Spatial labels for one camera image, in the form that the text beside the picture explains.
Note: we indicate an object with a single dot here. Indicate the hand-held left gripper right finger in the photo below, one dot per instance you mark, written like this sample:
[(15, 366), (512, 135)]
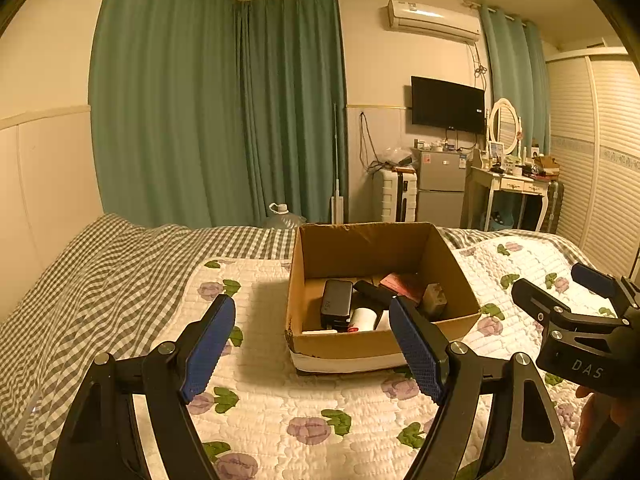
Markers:
[(415, 350)]

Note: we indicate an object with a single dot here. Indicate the white charger plug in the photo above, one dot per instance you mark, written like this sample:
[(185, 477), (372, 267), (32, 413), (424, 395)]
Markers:
[(434, 302)]

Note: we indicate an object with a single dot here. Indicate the white bottle with red cap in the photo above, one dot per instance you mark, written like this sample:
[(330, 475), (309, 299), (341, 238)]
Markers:
[(364, 317)]

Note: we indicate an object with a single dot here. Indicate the white air conditioner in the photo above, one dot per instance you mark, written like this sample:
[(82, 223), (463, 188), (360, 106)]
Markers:
[(432, 19)]

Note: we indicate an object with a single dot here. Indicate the blue stool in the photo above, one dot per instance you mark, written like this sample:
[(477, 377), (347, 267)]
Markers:
[(500, 220)]

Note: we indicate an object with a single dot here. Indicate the white floral quilt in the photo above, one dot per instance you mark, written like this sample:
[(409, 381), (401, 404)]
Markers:
[(300, 410)]

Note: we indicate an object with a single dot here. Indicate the teal curtain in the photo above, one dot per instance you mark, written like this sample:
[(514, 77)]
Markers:
[(530, 80), (165, 95), (295, 105)]

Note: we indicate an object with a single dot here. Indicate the dark suitcase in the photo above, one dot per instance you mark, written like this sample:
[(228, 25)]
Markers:
[(552, 207)]

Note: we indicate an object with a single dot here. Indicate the white suitcase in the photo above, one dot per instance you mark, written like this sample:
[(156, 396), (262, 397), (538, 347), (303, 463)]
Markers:
[(392, 192)]

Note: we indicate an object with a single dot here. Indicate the white mop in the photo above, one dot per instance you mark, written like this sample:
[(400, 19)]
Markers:
[(336, 200)]

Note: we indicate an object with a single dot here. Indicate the black power bank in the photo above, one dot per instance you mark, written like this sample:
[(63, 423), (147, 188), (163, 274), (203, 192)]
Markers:
[(335, 305)]

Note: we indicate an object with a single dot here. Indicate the person's right hand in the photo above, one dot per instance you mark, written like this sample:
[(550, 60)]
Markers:
[(592, 410)]

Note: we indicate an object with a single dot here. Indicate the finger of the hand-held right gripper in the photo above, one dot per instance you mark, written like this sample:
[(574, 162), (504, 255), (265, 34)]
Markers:
[(537, 300), (595, 280)]

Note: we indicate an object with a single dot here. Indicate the cardboard box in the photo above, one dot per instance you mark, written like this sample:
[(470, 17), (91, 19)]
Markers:
[(350, 347)]

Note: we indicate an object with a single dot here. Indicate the black tube bottle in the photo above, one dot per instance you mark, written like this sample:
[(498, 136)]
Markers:
[(370, 292)]

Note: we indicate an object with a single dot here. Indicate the white louvred wardrobe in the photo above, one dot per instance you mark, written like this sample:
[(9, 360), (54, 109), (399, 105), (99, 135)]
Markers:
[(595, 160)]

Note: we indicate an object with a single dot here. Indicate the black wall television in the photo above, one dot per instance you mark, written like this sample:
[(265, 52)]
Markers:
[(447, 104)]

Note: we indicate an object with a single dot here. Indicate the oval vanity mirror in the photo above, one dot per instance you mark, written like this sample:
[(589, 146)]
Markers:
[(505, 125)]

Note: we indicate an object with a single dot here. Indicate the white vanity desk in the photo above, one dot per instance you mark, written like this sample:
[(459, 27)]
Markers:
[(510, 185)]

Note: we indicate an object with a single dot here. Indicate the clear water jug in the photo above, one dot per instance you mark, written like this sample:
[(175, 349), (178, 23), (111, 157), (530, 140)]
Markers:
[(282, 219)]

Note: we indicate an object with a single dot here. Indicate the silver fridge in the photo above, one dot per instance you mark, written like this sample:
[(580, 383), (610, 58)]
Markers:
[(440, 185)]

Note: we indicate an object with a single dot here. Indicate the pink packet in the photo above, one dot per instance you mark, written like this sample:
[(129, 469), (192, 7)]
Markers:
[(402, 285)]

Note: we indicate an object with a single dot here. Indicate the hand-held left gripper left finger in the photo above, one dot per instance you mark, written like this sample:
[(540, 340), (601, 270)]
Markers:
[(210, 350)]

